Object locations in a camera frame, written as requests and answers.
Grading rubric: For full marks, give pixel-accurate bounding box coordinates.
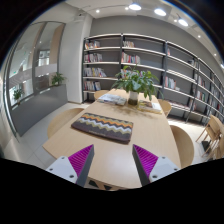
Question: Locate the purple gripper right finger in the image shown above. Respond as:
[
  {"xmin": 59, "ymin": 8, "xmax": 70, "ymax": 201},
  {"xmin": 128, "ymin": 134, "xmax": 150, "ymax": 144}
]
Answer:
[{"xmin": 132, "ymin": 145, "xmax": 179, "ymax": 186}]

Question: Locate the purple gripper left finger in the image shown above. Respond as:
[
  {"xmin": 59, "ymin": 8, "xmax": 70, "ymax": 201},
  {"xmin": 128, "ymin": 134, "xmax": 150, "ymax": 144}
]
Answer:
[{"xmin": 47, "ymin": 145, "xmax": 94, "ymax": 187}]

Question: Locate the zigzag striped towel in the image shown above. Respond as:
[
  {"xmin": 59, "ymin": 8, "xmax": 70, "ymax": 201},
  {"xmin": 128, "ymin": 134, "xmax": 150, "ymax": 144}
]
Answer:
[{"xmin": 71, "ymin": 113, "xmax": 133, "ymax": 144}]

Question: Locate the wooden chair right near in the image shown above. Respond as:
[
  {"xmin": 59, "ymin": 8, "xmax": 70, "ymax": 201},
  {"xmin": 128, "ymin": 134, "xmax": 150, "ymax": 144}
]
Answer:
[{"xmin": 171, "ymin": 125, "xmax": 194, "ymax": 168}]

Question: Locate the wooden chair left near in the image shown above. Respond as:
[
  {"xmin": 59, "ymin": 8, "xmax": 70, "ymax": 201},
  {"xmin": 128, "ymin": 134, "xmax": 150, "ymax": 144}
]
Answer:
[{"xmin": 47, "ymin": 108, "xmax": 84, "ymax": 138}]

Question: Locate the book stack on right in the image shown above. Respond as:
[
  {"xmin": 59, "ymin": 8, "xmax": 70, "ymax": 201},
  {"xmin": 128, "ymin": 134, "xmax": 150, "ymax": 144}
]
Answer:
[{"xmin": 137, "ymin": 100, "xmax": 162, "ymax": 114}]

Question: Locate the wooden chair far right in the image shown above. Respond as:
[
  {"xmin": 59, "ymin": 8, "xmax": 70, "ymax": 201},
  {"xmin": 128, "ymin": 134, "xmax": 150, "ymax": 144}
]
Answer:
[{"xmin": 159, "ymin": 99, "xmax": 172, "ymax": 116}]

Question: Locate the wooden folding chair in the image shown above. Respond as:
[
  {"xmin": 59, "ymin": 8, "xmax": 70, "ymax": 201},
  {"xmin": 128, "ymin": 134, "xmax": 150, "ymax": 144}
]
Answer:
[{"xmin": 198, "ymin": 115, "xmax": 224, "ymax": 153}]

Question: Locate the white plant pot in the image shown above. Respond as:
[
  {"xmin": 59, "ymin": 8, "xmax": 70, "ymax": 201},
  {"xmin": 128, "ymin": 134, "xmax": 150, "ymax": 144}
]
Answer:
[{"xmin": 128, "ymin": 91, "xmax": 138, "ymax": 105}]

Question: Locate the open magazine on left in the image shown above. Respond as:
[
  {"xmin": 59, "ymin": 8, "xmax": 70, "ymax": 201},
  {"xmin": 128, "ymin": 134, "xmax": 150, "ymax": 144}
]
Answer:
[{"xmin": 97, "ymin": 94, "xmax": 126, "ymax": 106}]

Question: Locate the wooden chair far left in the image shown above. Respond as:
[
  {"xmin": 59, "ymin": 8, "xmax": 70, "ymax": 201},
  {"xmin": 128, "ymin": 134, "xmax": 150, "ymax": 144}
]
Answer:
[{"xmin": 94, "ymin": 90, "xmax": 109, "ymax": 100}]

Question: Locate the grey bookshelf unit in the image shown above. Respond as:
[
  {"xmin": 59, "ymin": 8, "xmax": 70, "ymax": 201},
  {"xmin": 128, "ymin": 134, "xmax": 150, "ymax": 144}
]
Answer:
[{"xmin": 82, "ymin": 33, "xmax": 224, "ymax": 124}]

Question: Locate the green potted plant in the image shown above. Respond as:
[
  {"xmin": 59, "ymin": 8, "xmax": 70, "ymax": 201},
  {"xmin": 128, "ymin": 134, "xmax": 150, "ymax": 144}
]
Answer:
[{"xmin": 112, "ymin": 65, "xmax": 158, "ymax": 99}]

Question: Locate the plant on window ledge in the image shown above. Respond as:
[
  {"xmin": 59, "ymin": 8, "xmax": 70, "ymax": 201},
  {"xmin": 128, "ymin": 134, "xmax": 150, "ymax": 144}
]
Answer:
[{"xmin": 51, "ymin": 72, "xmax": 65, "ymax": 86}]

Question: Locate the small plant at window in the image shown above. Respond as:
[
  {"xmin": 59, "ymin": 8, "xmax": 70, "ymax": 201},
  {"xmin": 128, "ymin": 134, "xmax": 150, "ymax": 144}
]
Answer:
[{"xmin": 13, "ymin": 88, "xmax": 24, "ymax": 101}]

